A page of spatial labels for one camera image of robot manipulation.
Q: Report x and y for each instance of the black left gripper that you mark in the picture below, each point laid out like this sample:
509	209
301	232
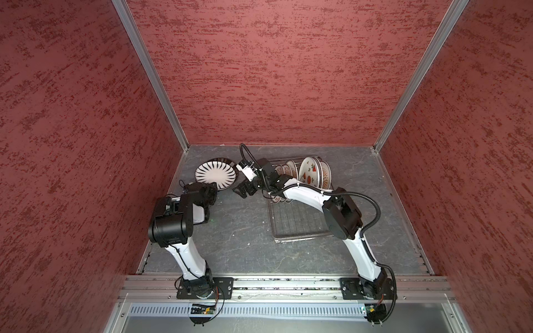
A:
212	187

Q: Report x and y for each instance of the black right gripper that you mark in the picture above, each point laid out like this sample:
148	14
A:
252	190

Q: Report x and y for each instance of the black white sunburst plate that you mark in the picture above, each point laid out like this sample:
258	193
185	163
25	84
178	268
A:
209	172

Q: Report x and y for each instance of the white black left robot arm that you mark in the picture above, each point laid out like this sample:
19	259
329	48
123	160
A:
172	226

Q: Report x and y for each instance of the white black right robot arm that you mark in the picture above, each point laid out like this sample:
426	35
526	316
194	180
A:
342	216

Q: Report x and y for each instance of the orange sunburst white plate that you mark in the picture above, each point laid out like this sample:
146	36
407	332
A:
280	170

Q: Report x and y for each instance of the red patterned white plate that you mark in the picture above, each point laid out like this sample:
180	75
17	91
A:
291	169

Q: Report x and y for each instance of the strawberry pattern white plate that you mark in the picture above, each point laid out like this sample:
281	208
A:
310	172

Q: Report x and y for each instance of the red rimmed white plate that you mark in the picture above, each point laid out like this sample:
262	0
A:
326	175

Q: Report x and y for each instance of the left green circuit board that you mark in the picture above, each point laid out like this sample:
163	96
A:
202	314

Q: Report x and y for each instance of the green circuit board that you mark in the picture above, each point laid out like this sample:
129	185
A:
376	314
202	314

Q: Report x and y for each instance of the right green circuit board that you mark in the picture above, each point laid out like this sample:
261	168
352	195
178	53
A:
376	314

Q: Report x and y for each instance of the chrome wire dish rack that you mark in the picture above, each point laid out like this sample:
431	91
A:
292	220

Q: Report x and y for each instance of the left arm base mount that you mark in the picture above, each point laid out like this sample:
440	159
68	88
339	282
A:
205	288

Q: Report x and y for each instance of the aluminium front rail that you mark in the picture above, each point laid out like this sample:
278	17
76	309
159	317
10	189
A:
278	297

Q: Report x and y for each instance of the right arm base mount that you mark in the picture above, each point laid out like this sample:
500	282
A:
359	289

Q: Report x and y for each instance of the aluminium left corner post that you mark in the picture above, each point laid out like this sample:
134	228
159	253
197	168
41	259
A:
128	22

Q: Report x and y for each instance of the aluminium corner post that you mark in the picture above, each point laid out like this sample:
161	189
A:
447	24
128	22

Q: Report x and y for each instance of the aluminium right corner post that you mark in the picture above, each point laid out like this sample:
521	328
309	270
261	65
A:
447	24

